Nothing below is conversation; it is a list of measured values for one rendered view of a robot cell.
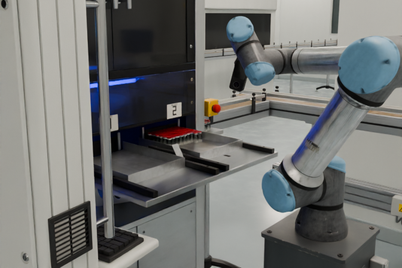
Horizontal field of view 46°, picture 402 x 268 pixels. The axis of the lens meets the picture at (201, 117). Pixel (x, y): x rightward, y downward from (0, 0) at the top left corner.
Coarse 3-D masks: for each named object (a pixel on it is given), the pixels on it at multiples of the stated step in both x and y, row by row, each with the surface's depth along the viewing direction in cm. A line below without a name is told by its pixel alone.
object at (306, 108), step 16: (272, 96) 276; (288, 96) 268; (304, 96) 269; (272, 112) 274; (288, 112) 267; (304, 112) 260; (320, 112) 254; (368, 112) 241; (384, 112) 241; (400, 112) 228; (368, 128) 238; (384, 128) 232; (400, 128) 227
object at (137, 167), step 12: (132, 144) 187; (96, 156) 182; (120, 156) 182; (132, 156) 182; (144, 156) 182; (156, 156) 179; (168, 156) 175; (180, 156) 171; (96, 168) 161; (120, 168) 168; (132, 168) 168; (144, 168) 168; (156, 168) 159; (168, 168) 164; (180, 168) 168; (132, 180) 152; (144, 180) 156
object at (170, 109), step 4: (172, 104) 198; (176, 104) 200; (180, 104) 202; (168, 108) 197; (172, 108) 198; (176, 108) 200; (180, 108) 202; (168, 112) 197; (172, 112) 199; (176, 112) 201; (180, 112) 202; (168, 116) 197; (172, 116) 199; (176, 116) 201
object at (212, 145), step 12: (204, 132) 207; (144, 144) 196; (156, 144) 191; (192, 144) 199; (204, 144) 199; (216, 144) 199; (228, 144) 187; (240, 144) 194; (204, 156) 177; (216, 156) 183
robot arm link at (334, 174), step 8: (336, 160) 131; (344, 160) 134; (328, 168) 130; (336, 168) 130; (344, 168) 133; (328, 176) 130; (336, 176) 131; (344, 176) 134; (328, 184) 129; (336, 184) 131; (344, 184) 135; (328, 192) 130; (336, 192) 132; (320, 200) 132; (328, 200) 132; (336, 200) 133
